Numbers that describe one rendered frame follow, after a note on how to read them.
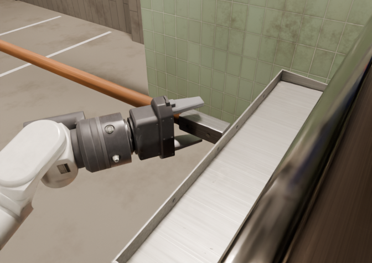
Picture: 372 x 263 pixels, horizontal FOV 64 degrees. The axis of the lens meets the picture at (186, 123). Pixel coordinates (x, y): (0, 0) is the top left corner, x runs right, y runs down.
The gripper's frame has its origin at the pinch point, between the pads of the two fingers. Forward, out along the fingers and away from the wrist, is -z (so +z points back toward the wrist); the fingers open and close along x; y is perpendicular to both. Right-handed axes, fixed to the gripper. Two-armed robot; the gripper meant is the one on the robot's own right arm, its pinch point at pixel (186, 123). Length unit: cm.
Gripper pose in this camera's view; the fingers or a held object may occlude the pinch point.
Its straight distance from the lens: 53.6
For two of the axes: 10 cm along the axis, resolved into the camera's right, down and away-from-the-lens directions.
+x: 0.0, 7.9, 6.1
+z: -9.4, 2.2, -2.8
